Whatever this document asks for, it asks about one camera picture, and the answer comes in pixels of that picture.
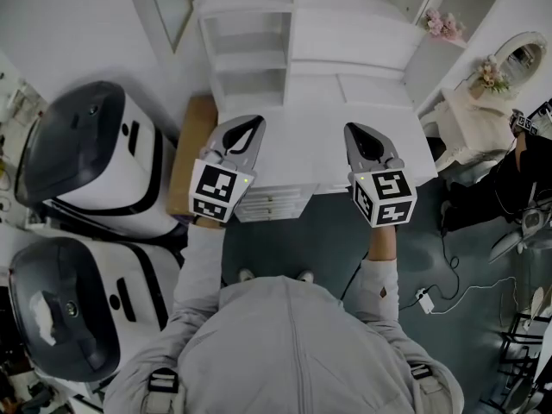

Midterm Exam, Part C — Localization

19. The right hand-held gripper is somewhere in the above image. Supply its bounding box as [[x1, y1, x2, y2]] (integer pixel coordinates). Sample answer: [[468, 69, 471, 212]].
[[343, 122, 418, 229]]

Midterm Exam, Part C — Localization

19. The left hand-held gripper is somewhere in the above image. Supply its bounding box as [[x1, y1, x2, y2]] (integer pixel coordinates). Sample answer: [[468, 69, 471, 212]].
[[188, 114, 267, 224]]

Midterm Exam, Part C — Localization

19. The person's left forearm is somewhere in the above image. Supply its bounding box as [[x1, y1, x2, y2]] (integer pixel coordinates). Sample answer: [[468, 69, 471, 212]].
[[170, 220, 226, 323]]

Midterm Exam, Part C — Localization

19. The person's right forearm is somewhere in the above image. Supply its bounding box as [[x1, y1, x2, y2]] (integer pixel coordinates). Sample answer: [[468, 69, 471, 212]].
[[344, 225, 401, 325]]

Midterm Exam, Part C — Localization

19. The white open shelf cabinet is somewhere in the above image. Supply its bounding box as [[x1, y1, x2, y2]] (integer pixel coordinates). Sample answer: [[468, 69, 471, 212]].
[[197, 8, 295, 112]]

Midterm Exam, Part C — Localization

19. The white desk with drawers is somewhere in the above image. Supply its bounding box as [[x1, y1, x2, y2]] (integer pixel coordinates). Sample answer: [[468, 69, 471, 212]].
[[214, 72, 440, 224]]

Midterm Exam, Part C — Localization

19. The brown cardboard box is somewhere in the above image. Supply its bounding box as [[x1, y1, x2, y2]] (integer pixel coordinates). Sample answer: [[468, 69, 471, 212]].
[[166, 94, 225, 231]]

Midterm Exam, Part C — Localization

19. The white ornate vanity table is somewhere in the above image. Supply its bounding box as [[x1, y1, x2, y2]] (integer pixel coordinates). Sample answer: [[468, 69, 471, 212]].
[[419, 85, 521, 173]]

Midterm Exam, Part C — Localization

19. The pink flower bouquet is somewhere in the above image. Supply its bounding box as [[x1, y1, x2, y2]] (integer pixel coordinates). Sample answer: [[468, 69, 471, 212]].
[[421, 8, 467, 43]]

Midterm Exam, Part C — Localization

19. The pale flower bouquet in vase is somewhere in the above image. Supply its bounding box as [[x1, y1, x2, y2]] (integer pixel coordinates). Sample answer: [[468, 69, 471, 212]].
[[473, 54, 513, 95]]

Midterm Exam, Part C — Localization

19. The white framed panel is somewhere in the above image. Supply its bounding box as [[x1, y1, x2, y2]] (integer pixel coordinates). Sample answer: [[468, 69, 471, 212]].
[[145, 0, 196, 54]]

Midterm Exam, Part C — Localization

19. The white robot with dark visor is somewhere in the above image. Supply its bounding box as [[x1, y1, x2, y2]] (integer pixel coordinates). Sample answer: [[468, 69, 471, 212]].
[[14, 79, 185, 242], [7, 236, 185, 384]]

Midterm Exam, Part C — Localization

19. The white power adapter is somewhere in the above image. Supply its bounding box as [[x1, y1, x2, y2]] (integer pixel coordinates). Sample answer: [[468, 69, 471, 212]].
[[415, 288, 437, 315]]

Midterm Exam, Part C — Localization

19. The white oval framed mirror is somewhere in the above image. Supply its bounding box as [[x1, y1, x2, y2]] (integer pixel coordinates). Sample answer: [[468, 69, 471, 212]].
[[490, 31, 548, 86]]

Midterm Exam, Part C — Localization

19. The grey hand-held device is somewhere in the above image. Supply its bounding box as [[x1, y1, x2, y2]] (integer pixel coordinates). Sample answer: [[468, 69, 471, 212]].
[[488, 203, 552, 263]]

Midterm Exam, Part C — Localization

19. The person's grey jacket torso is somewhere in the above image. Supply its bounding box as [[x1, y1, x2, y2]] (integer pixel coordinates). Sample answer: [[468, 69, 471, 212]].
[[103, 275, 465, 414]]

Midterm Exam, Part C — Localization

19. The black metal rack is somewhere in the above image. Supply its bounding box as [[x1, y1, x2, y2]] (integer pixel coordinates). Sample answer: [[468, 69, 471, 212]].
[[489, 311, 552, 412]]

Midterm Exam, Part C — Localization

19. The black cable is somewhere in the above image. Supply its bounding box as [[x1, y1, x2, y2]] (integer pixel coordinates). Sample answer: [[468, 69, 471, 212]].
[[438, 225, 461, 302]]

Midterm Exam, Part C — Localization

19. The white cable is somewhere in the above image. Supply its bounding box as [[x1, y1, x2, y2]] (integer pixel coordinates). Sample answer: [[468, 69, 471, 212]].
[[430, 275, 518, 317]]

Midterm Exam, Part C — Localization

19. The grey backpack strap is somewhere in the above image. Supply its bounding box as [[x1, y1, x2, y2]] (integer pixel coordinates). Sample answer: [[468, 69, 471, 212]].
[[141, 366, 187, 414], [407, 361, 448, 398]]

